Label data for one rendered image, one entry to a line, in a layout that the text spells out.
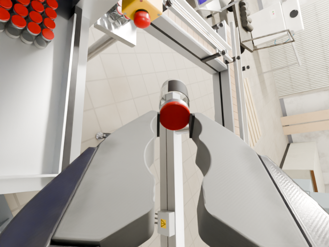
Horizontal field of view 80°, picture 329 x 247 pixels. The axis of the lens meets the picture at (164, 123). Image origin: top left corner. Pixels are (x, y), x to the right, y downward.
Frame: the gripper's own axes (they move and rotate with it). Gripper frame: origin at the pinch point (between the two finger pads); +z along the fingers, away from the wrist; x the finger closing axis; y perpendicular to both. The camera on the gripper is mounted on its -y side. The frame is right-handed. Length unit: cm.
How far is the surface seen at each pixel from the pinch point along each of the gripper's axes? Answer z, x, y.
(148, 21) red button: 40.7, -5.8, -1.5
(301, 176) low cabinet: 348, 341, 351
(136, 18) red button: 40.2, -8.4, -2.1
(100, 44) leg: 79, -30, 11
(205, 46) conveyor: 80, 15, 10
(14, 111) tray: 19.5, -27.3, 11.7
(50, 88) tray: 26.4, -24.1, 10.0
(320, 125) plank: 500, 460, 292
